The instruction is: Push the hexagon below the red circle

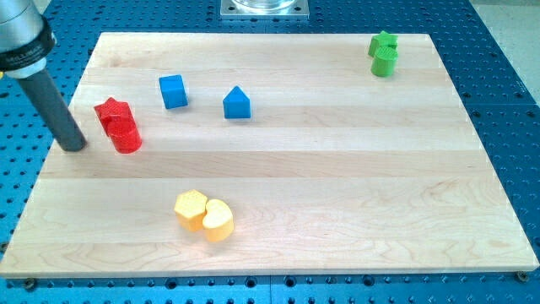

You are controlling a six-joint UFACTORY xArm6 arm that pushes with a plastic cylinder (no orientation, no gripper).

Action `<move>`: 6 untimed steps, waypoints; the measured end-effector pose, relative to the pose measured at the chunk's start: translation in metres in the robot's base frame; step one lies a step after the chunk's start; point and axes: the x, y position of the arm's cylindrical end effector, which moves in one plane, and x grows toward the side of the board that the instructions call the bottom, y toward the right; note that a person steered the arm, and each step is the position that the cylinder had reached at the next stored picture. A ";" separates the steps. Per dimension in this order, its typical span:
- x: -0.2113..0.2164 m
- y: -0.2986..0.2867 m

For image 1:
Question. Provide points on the green cylinder block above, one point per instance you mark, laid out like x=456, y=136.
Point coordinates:
x=384, y=62

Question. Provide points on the green star block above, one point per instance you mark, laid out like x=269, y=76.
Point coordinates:
x=383, y=39

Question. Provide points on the wooden board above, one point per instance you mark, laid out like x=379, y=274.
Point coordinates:
x=337, y=171

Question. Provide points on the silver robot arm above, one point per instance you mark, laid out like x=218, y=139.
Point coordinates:
x=26, y=40

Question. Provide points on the blue cube block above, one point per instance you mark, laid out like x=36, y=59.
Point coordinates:
x=173, y=91

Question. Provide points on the red cylinder block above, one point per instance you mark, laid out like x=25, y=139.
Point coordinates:
x=124, y=135

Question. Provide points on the yellow heart block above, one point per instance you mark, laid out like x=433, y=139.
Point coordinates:
x=218, y=223

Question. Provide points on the blue house-shaped block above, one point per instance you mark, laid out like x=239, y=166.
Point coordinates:
x=237, y=104

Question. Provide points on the yellow hexagon block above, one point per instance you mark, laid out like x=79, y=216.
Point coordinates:
x=190, y=209

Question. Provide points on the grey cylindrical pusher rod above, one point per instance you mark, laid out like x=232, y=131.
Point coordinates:
x=47, y=100

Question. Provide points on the red star block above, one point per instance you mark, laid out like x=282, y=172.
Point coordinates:
x=112, y=110

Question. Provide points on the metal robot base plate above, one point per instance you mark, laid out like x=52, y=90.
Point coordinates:
x=264, y=9

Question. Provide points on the blue perforated table plate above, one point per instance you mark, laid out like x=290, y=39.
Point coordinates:
x=503, y=109

